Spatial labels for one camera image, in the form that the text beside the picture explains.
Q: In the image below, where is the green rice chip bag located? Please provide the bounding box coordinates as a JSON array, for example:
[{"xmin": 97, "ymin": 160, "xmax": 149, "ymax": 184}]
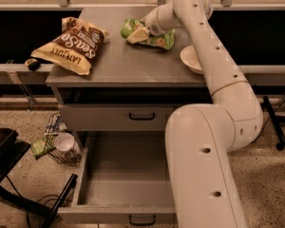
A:
[{"xmin": 120, "ymin": 18, "xmax": 175, "ymax": 50}]

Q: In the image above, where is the white bowl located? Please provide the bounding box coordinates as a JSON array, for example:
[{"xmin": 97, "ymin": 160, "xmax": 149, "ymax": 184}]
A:
[{"xmin": 180, "ymin": 46, "xmax": 203, "ymax": 74}]

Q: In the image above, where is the green packet on floor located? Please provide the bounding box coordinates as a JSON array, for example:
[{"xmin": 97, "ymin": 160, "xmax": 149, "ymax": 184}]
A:
[{"xmin": 30, "ymin": 135, "xmax": 55, "ymax": 160}]

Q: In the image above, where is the grey drawer cabinet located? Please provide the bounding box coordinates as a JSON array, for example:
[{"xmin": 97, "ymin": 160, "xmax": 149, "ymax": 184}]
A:
[{"xmin": 47, "ymin": 6, "xmax": 211, "ymax": 147}]

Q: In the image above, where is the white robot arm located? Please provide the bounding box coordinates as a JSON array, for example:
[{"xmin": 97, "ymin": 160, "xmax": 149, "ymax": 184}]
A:
[{"xmin": 127, "ymin": 0, "xmax": 263, "ymax": 228}]

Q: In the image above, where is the black stand on left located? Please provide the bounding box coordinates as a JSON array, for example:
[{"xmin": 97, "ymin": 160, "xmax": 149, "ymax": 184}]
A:
[{"xmin": 0, "ymin": 127, "xmax": 79, "ymax": 228}]

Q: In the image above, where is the brown and yellow chip bag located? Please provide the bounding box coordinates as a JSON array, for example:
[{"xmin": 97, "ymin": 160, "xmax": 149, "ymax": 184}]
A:
[{"xmin": 31, "ymin": 17, "xmax": 108, "ymax": 75}]

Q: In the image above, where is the open grey middle drawer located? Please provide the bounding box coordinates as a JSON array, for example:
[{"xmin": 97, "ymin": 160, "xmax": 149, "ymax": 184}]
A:
[{"xmin": 58, "ymin": 131, "xmax": 177, "ymax": 227}]

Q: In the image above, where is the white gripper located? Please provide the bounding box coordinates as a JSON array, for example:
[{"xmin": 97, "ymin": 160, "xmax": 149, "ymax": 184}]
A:
[{"xmin": 126, "ymin": 6, "xmax": 166, "ymax": 44}]

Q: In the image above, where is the small black round object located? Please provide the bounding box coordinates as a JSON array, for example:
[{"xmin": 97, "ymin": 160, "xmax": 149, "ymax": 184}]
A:
[{"xmin": 25, "ymin": 59, "xmax": 41, "ymax": 71}]

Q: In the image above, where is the closed grey upper drawer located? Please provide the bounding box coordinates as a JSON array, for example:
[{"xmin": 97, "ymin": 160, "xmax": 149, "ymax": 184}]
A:
[{"xmin": 59, "ymin": 104, "xmax": 174, "ymax": 131}]

